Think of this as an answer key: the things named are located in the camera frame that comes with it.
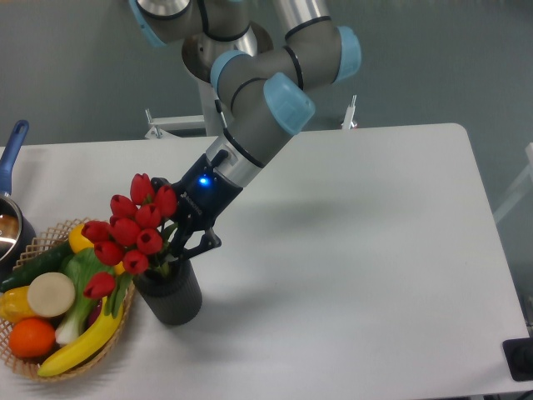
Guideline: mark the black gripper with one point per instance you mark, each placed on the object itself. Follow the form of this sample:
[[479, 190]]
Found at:
[[203, 194]]

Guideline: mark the red tulip bouquet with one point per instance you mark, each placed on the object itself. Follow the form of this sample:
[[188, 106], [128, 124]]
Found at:
[[136, 237]]

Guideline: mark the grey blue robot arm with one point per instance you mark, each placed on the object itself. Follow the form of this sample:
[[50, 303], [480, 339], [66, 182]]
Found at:
[[264, 92]]

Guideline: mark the dark grey ribbed vase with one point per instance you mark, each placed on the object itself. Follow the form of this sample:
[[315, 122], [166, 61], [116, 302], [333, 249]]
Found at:
[[174, 300]]

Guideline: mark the yellow lemon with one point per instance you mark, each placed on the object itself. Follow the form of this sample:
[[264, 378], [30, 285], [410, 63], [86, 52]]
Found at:
[[77, 241]]

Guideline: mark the green bok choy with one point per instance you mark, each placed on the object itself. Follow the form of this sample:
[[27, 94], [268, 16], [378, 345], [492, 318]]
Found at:
[[81, 279]]

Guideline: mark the woven wicker basket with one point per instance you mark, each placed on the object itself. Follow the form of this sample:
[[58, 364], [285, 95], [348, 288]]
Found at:
[[28, 368]]

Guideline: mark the green cucumber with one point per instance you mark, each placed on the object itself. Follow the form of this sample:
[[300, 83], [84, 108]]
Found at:
[[49, 261]]

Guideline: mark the beige round radish slice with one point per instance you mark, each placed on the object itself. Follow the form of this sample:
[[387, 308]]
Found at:
[[51, 294]]

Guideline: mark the yellow banana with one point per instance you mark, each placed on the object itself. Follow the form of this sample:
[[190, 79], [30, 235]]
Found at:
[[85, 346]]

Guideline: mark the yellow bell pepper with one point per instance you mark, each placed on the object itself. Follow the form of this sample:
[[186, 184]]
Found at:
[[15, 306]]

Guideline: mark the orange fruit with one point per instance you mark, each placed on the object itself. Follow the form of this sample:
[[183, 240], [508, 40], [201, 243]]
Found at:
[[32, 338]]

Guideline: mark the black device at table edge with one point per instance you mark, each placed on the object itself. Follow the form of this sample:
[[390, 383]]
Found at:
[[518, 353]]

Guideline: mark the blue handled saucepan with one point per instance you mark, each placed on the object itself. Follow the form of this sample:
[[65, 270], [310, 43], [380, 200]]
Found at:
[[16, 231]]

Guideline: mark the white frame at right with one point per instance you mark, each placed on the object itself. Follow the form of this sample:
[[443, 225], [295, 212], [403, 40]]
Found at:
[[518, 189]]

